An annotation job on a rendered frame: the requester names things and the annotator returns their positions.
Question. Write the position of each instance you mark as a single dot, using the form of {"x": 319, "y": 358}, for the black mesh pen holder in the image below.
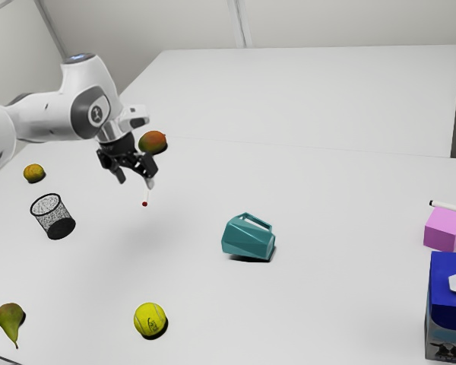
{"x": 53, "y": 214}

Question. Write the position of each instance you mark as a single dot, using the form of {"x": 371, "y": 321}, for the teal faceted mug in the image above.
{"x": 247, "y": 239}

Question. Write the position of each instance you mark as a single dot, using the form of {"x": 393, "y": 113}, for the red green mango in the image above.
{"x": 152, "y": 141}

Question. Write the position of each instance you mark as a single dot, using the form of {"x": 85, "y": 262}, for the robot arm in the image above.
{"x": 42, "y": 114}

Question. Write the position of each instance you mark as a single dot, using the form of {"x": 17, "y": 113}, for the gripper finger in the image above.
{"x": 149, "y": 167}
{"x": 119, "y": 174}

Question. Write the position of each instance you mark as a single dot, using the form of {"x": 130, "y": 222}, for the yellow tennis ball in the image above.
{"x": 149, "y": 320}

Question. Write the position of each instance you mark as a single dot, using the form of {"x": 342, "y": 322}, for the white pen with black cap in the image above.
{"x": 450, "y": 206}

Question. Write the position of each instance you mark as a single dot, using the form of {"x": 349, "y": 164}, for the pink block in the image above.
{"x": 442, "y": 228}

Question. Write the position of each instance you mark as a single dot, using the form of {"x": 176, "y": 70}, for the small yellow green fruit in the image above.
{"x": 33, "y": 172}

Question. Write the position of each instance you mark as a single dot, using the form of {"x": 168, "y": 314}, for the blue carton with white cap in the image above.
{"x": 448, "y": 300}

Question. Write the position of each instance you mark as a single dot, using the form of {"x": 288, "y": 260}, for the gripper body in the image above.
{"x": 118, "y": 150}

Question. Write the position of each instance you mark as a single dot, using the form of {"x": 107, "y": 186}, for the white pen with red tip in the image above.
{"x": 145, "y": 197}

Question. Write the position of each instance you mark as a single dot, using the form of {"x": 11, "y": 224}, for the green pear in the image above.
{"x": 9, "y": 319}

